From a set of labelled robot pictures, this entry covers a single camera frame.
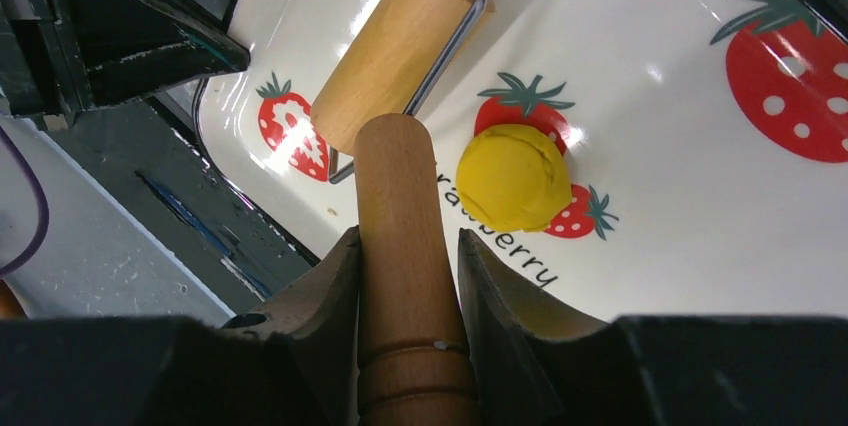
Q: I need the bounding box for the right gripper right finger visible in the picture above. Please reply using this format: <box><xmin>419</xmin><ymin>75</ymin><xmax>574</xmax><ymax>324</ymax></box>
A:
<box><xmin>457</xmin><ymin>229</ymin><xmax>847</xmax><ymax>425</ymax></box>

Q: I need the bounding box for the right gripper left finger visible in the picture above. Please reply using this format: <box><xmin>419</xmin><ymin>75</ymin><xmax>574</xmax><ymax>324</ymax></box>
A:
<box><xmin>1</xmin><ymin>227</ymin><xmax>361</xmax><ymax>425</ymax></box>

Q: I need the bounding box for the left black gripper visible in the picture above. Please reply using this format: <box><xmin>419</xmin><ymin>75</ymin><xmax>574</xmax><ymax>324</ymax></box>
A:
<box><xmin>1</xmin><ymin>0</ymin><xmax>250</xmax><ymax>119</ymax></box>

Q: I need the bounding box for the wooden roller with handle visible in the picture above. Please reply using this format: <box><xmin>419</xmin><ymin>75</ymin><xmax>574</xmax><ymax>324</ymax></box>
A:
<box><xmin>311</xmin><ymin>0</ymin><xmax>486</xmax><ymax>425</ymax></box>

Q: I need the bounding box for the yellow dough lump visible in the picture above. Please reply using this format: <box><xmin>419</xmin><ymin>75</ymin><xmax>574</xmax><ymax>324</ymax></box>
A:
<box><xmin>455</xmin><ymin>124</ymin><xmax>573</xmax><ymax>233</ymax></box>

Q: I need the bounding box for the white strawberry tray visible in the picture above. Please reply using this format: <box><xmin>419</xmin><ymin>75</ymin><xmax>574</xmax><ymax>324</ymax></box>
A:
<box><xmin>195</xmin><ymin>0</ymin><xmax>847</xmax><ymax>319</ymax></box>

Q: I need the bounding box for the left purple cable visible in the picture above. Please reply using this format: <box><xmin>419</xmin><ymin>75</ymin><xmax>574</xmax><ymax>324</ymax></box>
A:
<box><xmin>0</xmin><ymin>124</ymin><xmax>51</xmax><ymax>279</ymax></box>

